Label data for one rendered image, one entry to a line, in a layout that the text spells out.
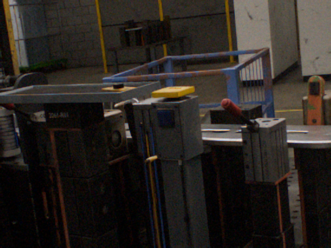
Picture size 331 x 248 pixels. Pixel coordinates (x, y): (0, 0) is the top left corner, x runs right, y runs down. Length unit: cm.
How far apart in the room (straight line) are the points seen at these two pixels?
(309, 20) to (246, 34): 92
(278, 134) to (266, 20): 820
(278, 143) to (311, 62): 821
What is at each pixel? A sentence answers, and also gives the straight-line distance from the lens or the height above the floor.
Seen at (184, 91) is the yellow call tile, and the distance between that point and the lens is 118.
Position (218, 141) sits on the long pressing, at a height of 100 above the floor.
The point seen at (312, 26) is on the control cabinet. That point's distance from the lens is 946.
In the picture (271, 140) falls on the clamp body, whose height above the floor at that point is 103.
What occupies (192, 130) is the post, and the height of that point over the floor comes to 108.
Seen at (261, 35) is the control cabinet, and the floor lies 76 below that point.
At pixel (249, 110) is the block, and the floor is 103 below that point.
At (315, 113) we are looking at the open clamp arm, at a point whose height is 102.
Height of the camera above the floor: 131
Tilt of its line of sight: 11 degrees down
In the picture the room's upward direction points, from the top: 6 degrees counter-clockwise
